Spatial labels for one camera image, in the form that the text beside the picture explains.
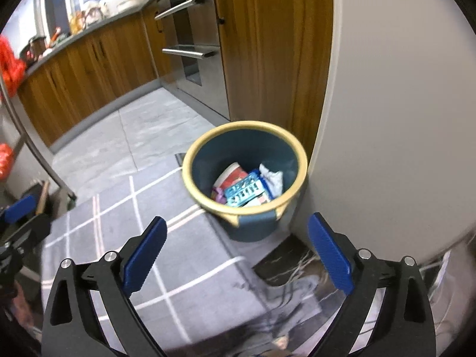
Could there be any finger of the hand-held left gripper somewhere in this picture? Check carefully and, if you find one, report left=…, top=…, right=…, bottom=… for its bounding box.
left=0, top=194, right=51, bottom=264

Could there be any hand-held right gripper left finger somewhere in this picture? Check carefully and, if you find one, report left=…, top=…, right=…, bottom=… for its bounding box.
left=41, top=216, right=168, bottom=357

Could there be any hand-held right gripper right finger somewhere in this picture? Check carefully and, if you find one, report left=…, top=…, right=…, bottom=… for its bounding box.
left=307, top=212, right=436, bottom=357

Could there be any blue bin with yellow rim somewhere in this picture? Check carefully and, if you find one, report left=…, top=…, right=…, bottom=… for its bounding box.
left=181, top=120, right=309, bottom=242

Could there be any white tissue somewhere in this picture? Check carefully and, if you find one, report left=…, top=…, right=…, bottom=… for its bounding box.
left=258, top=164, right=284, bottom=196

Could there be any teal printed packet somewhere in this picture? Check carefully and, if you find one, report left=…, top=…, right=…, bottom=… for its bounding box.
left=223, top=169, right=266, bottom=207

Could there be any red white paper cup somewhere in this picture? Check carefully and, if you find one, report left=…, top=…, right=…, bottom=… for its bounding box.
left=213, top=162, right=248, bottom=190

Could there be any grey checked mat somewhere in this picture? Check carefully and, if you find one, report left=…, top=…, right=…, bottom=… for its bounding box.
left=40, top=154, right=324, bottom=357

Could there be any crumpled orange plastic bag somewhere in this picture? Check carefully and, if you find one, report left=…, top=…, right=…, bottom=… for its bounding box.
left=0, top=143, right=15, bottom=181

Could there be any metal shelf rack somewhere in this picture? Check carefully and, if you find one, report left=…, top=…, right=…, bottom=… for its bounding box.
left=0, top=78, right=77, bottom=209

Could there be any hanging orange plastic bag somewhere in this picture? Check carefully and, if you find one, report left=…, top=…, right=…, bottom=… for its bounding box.
left=0, top=35, right=26, bottom=97

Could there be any long wooden base cabinet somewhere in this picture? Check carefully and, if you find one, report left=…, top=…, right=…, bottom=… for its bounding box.
left=17, top=15, right=159, bottom=147

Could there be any dark rice cooker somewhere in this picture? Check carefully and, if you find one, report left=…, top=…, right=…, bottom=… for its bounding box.
left=20, top=35, right=47, bottom=60

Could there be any narrow wooden base cabinet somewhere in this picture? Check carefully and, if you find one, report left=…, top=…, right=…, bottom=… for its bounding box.
left=141, top=2, right=172, bottom=80

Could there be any wide wooden base cabinet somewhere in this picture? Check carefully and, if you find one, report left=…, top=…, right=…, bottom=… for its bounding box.
left=214, top=0, right=334, bottom=149

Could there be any stainless steel oven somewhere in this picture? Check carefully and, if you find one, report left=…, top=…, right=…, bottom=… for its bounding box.
left=153, top=0, right=229, bottom=120

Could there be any wooden handled hammer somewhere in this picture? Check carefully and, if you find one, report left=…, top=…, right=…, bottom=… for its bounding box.
left=35, top=180, right=51, bottom=214

